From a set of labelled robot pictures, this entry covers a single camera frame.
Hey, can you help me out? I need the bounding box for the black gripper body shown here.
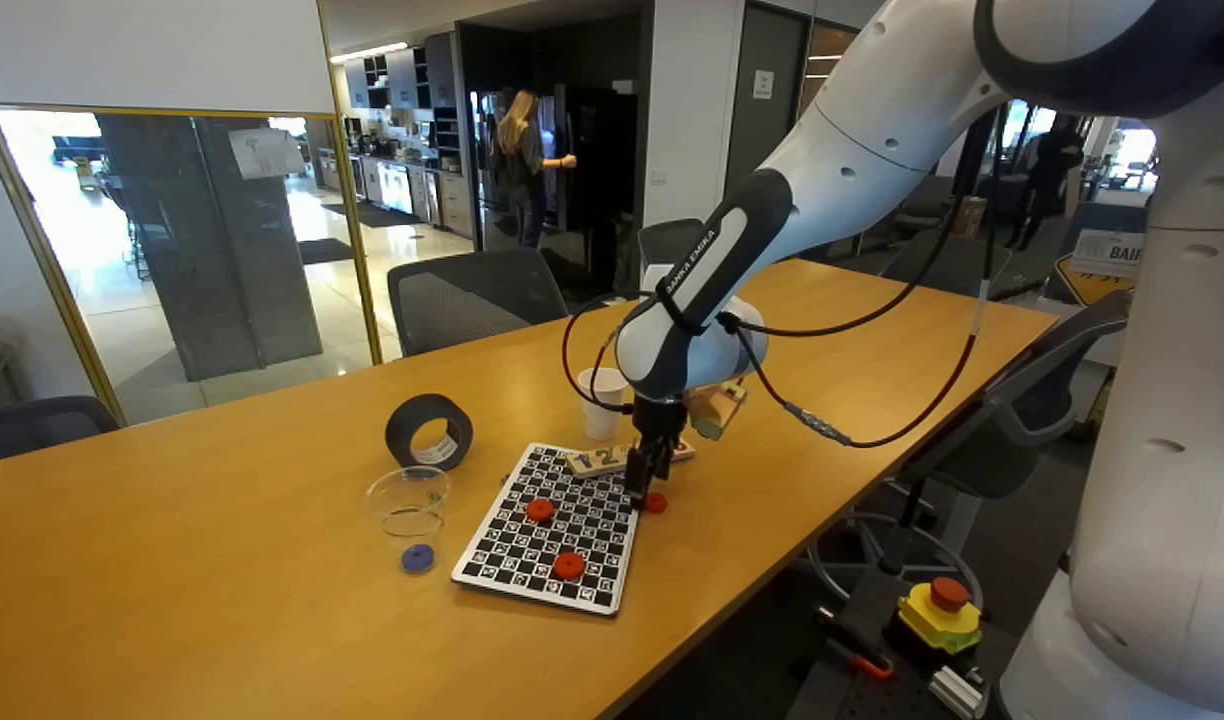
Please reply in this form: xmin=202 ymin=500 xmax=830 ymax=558
xmin=622 ymin=399 xmax=687 ymax=500

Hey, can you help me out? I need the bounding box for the orange disc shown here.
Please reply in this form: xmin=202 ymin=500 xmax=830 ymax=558
xmin=645 ymin=492 xmax=666 ymax=516

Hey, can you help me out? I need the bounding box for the orange disc board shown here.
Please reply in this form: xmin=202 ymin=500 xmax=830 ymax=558
xmin=551 ymin=554 xmax=583 ymax=579
xmin=522 ymin=500 xmax=557 ymax=523

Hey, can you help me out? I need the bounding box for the blue round disc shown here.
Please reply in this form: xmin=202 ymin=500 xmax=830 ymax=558
xmin=398 ymin=546 xmax=437 ymax=576

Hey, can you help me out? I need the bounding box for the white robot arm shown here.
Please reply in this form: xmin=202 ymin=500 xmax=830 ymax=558
xmin=619 ymin=0 xmax=1224 ymax=720

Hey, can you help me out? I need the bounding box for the white paper cup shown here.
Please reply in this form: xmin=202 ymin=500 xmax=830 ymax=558
xmin=577 ymin=367 xmax=627 ymax=445

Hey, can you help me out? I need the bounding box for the transparent plastic cup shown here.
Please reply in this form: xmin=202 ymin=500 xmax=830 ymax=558
xmin=365 ymin=464 xmax=450 ymax=546

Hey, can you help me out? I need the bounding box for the wooden number peg board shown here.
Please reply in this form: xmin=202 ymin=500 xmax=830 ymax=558
xmin=563 ymin=436 xmax=697 ymax=480

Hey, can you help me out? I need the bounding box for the checkerboard calibration board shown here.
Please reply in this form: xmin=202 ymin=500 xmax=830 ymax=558
xmin=450 ymin=445 xmax=639 ymax=617

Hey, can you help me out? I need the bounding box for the grey office chair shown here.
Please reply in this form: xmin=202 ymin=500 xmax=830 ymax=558
xmin=388 ymin=252 xmax=566 ymax=355

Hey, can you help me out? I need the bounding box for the black tape roll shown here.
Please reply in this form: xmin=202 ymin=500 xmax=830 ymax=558
xmin=382 ymin=394 xmax=473 ymax=474

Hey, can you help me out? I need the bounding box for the yellow red emergency stop button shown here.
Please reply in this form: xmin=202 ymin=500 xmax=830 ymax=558
xmin=900 ymin=576 xmax=980 ymax=658

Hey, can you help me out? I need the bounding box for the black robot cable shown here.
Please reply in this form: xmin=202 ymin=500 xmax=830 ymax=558
xmin=557 ymin=105 xmax=1005 ymax=454

